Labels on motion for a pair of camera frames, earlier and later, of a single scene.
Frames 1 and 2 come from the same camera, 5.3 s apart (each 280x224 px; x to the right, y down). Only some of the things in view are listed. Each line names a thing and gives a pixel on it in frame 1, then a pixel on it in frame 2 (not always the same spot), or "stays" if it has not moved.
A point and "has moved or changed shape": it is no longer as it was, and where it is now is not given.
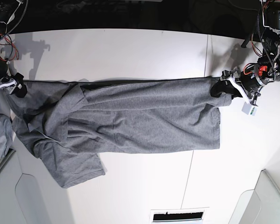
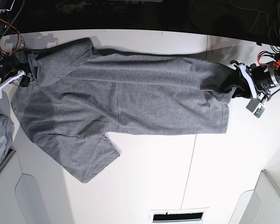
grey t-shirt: [69, 123] has moved or changed shape
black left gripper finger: [20, 90] to [24, 81]
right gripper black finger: [226, 86] to [234, 79]
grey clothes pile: [2, 135] stays
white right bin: [266, 204] stays
